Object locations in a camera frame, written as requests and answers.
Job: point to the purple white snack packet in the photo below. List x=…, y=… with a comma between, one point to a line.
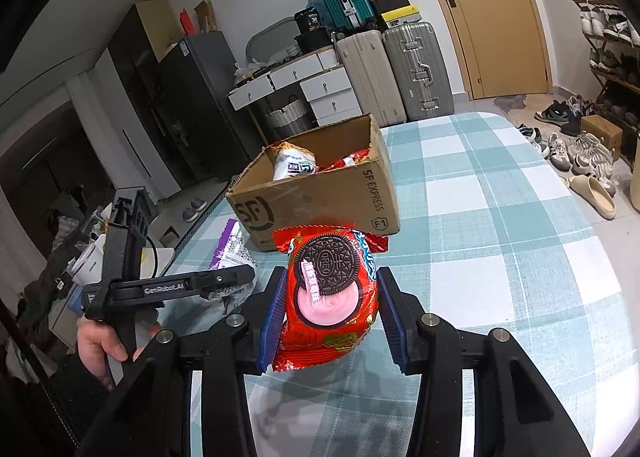
x=232, y=252
x=292, y=162

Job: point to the beige slide sandal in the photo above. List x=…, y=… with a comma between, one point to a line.
x=595, y=197

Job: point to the grey slipper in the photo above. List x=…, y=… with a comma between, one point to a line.
x=190, y=214
x=198, y=205

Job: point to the grey rounded panel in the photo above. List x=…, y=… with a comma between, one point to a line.
x=270, y=39

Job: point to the beige suitcase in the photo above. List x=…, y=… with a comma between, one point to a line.
x=367, y=77

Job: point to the woven laundry basket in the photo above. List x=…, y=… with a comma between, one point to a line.
x=285, y=114

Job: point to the shoe rack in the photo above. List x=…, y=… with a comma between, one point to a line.
x=615, y=82

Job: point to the pile of sneakers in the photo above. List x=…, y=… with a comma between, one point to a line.
x=575, y=147

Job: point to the wooden door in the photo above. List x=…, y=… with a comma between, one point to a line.
x=495, y=27

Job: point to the red bag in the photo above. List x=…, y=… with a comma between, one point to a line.
x=187, y=23

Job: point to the checked tablecloth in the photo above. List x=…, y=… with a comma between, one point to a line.
x=475, y=237

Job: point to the beige bin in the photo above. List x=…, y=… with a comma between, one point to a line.
x=636, y=172

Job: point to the black cabinet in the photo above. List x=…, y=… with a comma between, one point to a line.
x=135, y=87

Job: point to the brown paper bag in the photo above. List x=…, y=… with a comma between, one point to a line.
x=205, y=17

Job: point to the large brown cardboard box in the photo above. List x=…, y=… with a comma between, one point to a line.
x=160, y=27

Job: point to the person's left hand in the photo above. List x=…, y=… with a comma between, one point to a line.
x=95, y=342

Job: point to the black printed bag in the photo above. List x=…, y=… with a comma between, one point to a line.
x=307, y=19

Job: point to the red cookie packet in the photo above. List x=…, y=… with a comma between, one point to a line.
x=325, y=307

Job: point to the white drawer desk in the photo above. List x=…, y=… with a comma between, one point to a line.
x=327, y=92

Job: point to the small brown cardboard box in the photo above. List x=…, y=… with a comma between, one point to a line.
x=602, y=134

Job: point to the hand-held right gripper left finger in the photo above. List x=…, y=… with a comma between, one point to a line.
x=272, y=317

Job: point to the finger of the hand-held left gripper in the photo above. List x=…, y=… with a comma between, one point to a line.
x=230, y=278

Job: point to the black storage box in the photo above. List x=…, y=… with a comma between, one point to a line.
x=312, y=41

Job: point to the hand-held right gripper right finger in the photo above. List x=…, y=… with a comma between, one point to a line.
x=392, y=317

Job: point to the silver suitcase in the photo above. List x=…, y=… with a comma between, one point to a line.
x=417, y=67

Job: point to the yellow black shoe box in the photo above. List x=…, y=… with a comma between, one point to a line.
x=400, y=15

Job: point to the row of shoes on rack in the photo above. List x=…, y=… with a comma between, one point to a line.
x=600, y=22

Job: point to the red snack packet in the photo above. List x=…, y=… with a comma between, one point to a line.
x=345, y=160

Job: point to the black refrigerator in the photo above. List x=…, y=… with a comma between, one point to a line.
x=200, y=102

